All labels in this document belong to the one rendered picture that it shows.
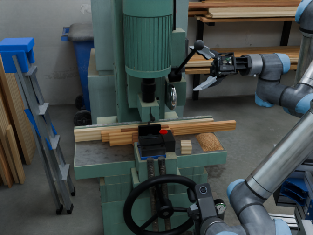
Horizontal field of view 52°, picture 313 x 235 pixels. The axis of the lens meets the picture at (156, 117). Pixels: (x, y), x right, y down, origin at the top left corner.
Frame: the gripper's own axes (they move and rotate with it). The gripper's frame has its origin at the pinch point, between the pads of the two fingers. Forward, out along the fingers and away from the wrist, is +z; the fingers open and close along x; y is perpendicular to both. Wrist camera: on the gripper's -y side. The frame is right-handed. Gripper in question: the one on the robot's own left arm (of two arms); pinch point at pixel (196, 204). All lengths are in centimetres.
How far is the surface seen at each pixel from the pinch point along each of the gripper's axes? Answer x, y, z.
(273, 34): 158, -109, 245
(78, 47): -52, -99, 182
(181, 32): 8, -65, 30
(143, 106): -12.3, -35.0, 21.1
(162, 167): -9.0, -12.3, 7.3
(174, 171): -4.5, -9.7, 10.7
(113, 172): -26.4, -11.1, 19.8
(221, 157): 16.9, -11.1, 21.8
